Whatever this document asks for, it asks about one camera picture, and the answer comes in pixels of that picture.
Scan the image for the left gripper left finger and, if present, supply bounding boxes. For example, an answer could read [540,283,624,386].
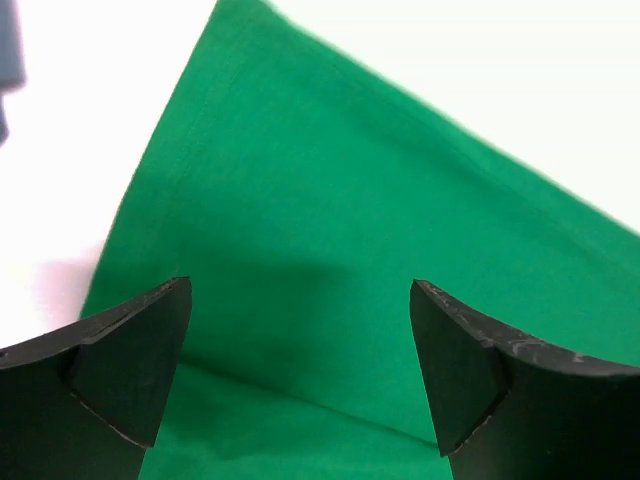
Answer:
[1,277,192,480]

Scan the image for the folded blue-grey t shirt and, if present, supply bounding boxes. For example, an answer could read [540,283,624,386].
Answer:
[0,0,26,144]

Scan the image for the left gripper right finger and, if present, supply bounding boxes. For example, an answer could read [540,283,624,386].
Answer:
[410,280,639,480]

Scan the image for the green t shirt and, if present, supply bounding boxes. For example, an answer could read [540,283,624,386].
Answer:
[84,1,639,479]

